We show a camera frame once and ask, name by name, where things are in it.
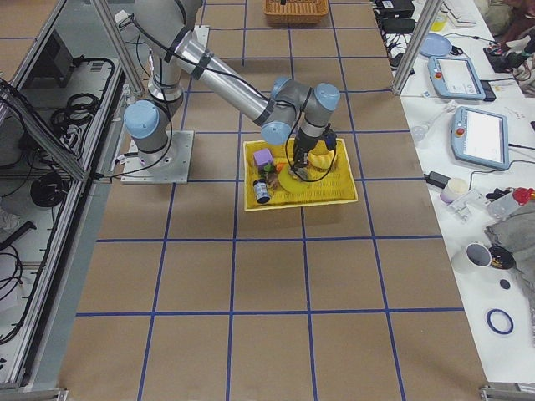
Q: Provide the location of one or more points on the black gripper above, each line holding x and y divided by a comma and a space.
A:
301, 147

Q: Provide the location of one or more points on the lower teach pendant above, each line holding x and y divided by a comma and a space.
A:
480, 138

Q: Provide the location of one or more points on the brown toy root figure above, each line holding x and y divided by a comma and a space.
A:
272, 180

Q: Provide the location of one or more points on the upper teach pendant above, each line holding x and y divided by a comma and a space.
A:
455, 78

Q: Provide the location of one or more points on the teach pendant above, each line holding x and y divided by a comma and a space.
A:
455, 78
480, 138

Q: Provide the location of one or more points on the grey cloth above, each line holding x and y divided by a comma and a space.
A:
515, 236

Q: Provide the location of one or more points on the brown wicker basket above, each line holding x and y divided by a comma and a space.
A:
296, 12

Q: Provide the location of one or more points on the small labelled bottle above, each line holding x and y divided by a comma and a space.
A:
261, 192

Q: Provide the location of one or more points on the aluminium frame post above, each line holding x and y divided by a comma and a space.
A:
422, 28

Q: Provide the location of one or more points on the purple foam cube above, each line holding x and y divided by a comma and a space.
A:
262, 158

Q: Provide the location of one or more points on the white purple cup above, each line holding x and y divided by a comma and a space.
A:
454, 189

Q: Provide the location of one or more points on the white mug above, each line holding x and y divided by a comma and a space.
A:
471, 258

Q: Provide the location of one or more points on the toy croissant bread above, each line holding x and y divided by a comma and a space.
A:
323, 161

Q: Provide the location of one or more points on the blue plate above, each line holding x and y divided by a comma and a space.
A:
435, 45

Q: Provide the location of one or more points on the yellow tape roll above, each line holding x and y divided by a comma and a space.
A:
293, 186

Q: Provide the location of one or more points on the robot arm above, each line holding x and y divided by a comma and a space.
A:
291, 108

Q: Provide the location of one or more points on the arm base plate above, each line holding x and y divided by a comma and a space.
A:
170, 165

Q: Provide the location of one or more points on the yellow woven basket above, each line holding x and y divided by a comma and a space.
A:
333, 186

